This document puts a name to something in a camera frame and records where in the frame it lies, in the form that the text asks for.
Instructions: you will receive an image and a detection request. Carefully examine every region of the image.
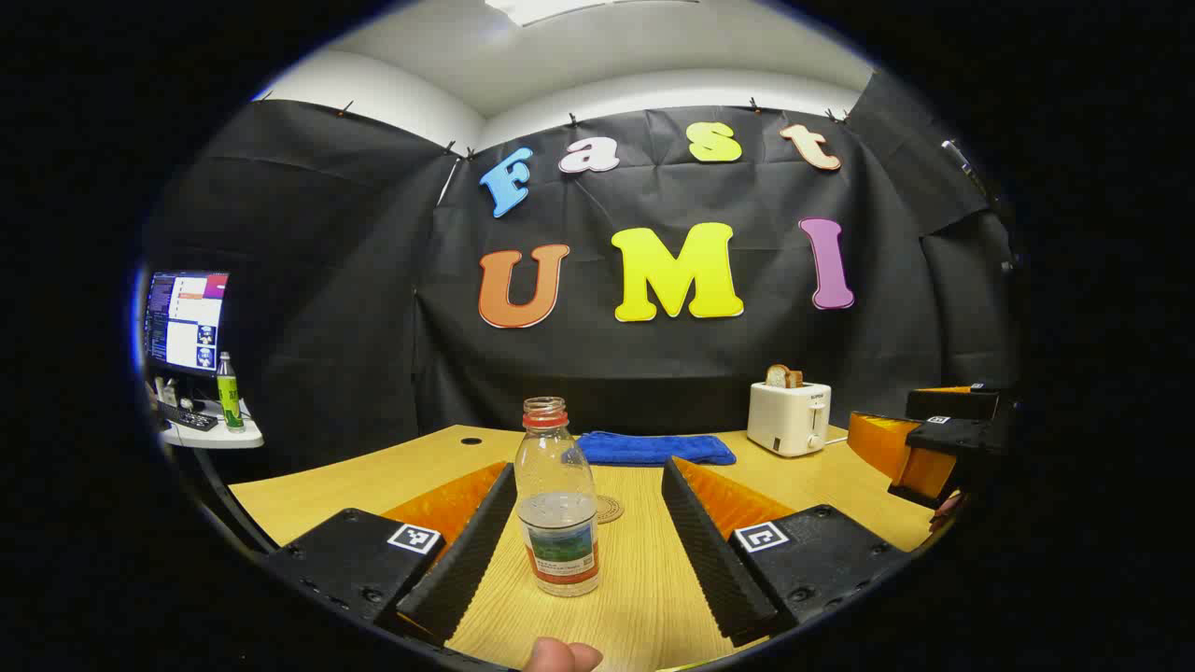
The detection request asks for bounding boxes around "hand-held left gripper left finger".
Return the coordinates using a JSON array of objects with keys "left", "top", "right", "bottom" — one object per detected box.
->
[{"left": 264, "top": 460, "right": 519, "bottom": 647}]

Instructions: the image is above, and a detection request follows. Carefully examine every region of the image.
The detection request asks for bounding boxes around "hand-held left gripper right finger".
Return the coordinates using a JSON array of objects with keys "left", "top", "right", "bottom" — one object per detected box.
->
[{"left": 661, "top": 455, "right": 911, "bottom": 648}]

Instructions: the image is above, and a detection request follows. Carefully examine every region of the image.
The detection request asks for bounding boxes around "clear plastic water bottle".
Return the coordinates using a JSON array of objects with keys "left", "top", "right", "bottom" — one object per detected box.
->
[{"left": 514, "top": 397, "right": 601, "bottom": 598}]

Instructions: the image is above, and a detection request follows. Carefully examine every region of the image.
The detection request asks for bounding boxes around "green bottle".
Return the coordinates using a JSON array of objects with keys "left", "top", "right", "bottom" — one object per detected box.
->
[{"left": 216, "top": 352, "right": 246, "bottom": 434}]

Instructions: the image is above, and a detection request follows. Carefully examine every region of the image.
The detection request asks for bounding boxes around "blue towel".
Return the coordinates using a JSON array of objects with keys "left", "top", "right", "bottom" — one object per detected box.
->
[{"left": 571, "top": 430, "right": 737, "bottom": 468}]

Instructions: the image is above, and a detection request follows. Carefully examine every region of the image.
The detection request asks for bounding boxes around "white toaster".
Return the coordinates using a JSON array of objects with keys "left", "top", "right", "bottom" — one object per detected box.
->
[{"left": 747, "top": 381, "right": 833, "bottom": 458}]

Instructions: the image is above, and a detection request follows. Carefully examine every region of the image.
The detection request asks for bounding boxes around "silver metal pole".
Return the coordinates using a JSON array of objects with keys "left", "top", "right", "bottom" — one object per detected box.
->
[{"left": 941, "top": 138, "right": 992, "bottom": 202}]

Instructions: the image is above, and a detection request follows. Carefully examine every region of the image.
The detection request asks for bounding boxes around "black backdrop cloth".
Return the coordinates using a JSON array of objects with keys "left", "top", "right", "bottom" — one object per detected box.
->
[{"left": 145, "top": 70, "right": 1023, "bottom": 477}]

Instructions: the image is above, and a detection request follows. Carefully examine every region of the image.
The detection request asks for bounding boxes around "white side table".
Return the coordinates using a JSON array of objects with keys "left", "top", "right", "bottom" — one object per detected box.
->
[{"left": 154, "top": 399, "right": 265, "bottom": 451}]

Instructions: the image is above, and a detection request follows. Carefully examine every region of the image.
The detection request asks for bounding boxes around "black keyboard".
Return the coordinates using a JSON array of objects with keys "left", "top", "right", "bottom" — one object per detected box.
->
[{"left": 157, "top": 401, "right": 218, "bottom": 432}]

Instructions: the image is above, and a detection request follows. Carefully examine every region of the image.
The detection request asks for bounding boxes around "computer monitor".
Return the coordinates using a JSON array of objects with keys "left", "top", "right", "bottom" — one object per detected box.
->
[{"left": 143, "top": 271, "right": 231, "bottom": 379}]

